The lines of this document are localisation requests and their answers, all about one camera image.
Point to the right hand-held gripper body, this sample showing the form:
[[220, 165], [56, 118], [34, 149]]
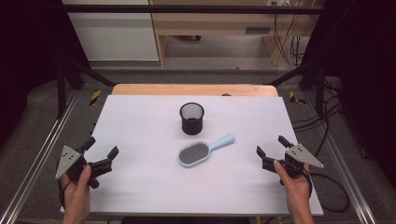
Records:
[[300, 155]]

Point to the black frame crossbar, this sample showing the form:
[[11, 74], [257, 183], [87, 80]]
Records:
[[186, 9]]

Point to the white board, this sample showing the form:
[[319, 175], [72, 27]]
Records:
[[149, 186]]

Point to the white cabinet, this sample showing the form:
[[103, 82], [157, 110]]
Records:
[[115, 37]]

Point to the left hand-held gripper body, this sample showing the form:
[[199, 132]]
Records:
[[69, 160]]

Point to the wooden desk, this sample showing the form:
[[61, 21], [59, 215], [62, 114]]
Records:
[[214, 23]]

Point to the wooden table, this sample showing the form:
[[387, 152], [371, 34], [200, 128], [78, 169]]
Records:
[[186, 89]]

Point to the black metal stand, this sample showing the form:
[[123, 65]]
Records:
[[319, 90], [61, 93]]

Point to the person's right hand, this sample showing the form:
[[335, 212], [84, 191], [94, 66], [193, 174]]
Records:
[[294, 188]]

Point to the person's left hand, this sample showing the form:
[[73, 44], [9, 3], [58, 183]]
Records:
[[77, 191]]

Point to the aluminium rail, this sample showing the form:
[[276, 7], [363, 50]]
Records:
[[350, 186], [34, 168]]

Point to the light blue hairbrush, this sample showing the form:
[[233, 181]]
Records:
[[193, 153]]

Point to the black mesh cup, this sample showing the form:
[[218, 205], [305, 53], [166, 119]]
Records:
[[192, 123]]

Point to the black curtain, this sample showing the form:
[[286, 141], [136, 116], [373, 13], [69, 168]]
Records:
[[28, 56], [367, 77]]

